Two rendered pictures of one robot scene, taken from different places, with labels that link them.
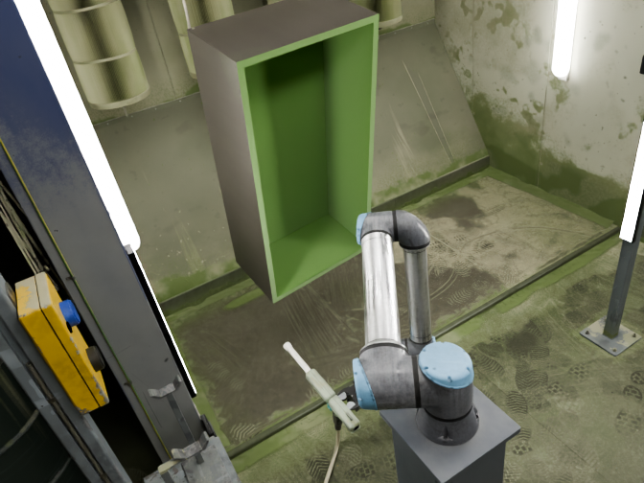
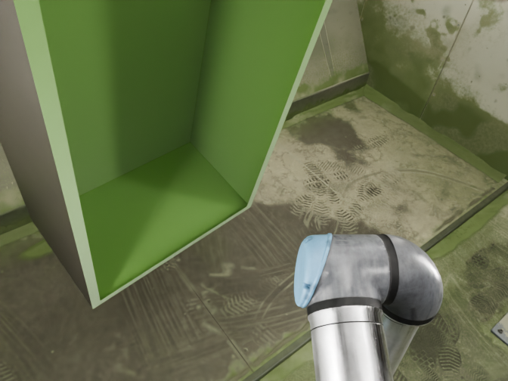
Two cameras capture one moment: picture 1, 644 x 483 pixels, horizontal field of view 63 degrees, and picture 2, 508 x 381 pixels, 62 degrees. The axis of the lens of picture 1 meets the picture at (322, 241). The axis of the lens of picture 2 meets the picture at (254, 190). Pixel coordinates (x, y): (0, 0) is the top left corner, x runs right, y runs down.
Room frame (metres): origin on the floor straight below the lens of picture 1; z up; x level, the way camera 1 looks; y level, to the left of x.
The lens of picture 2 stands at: (1.27, 0.07, 1.55)
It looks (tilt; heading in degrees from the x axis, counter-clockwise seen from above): 45 degrees down; 342
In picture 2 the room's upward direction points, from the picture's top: 7 degrees clockwise
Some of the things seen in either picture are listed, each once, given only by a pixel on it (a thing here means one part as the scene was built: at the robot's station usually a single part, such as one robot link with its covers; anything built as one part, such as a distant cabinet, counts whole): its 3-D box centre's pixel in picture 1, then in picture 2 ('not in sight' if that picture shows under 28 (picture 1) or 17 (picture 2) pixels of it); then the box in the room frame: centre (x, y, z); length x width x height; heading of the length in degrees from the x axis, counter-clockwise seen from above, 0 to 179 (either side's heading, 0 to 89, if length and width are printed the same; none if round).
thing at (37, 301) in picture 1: (62, 345); not in sight; (0.75, 0.51, 1.42); 0.12 x 0.06 x 0.26; 25
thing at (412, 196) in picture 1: (341, 229); (197, 147); (2.98, -0.15, 0.11); 2.70 x 0.02 x 0.13; 115
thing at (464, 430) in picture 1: (447, 408); not in sight; (1.00, -0.28, 0.69); 0.19 x 0.19 x 0.10
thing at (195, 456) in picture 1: (188, 459); not in sight; (0.80, 0.42, 0.95); 0.26 x 0.15 x 0.32; 25
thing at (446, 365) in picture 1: (443, 378); not in sight; (1.00, -0.27, 0.83); 0.17 x 0.15 x 0.18; 81
